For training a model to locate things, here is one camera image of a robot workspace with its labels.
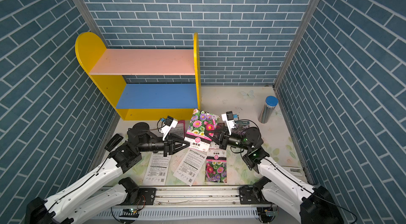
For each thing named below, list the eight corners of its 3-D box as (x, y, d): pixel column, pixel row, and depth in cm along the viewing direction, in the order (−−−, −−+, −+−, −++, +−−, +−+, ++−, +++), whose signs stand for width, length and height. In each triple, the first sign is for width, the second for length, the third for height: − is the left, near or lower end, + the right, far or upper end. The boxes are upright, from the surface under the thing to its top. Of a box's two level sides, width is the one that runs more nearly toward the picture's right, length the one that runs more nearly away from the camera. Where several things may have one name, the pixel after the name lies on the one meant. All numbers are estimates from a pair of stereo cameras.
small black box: (107, 150, 91) (103, 147, 88) (119, 136, 97) (116, 133, 93) (112, 152, 90) (108, 149, 87) (124, 138, 96) (120, 134, 93)
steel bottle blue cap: (258, 123, 102) (267, 105, 87) (256, 114, 107) (264, 95, 92) (269, 124, 102) (280, 105, 87) (266, 115, 107) (276, 95, 92)
